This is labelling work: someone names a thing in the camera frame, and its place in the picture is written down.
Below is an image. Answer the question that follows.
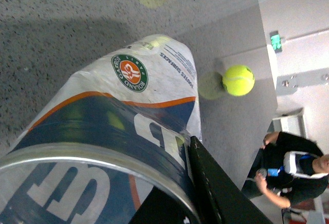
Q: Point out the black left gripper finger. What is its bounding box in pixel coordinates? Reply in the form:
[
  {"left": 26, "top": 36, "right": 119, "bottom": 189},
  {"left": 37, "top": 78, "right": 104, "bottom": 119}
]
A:
[{"left": 130, "top": 136, "right": 271, "bottom": 223}]

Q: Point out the clear plastic tennis ball can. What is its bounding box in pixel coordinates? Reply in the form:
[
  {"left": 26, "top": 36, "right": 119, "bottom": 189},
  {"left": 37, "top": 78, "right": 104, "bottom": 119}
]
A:
[{"left": 1, "top": 34, "right": 202, "bottom": 223}]

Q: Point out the person in black shirt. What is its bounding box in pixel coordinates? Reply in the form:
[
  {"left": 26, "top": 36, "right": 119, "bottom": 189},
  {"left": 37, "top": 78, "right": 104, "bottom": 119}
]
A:
[{"left": 242, "top": 132, "right": 328, "bottom": 209}]

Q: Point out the green exit sign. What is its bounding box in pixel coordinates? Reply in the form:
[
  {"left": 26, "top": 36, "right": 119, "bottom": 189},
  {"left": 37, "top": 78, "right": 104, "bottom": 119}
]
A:
[{"left": 269, "top": 31, "right": 282, "bottom": 53}]

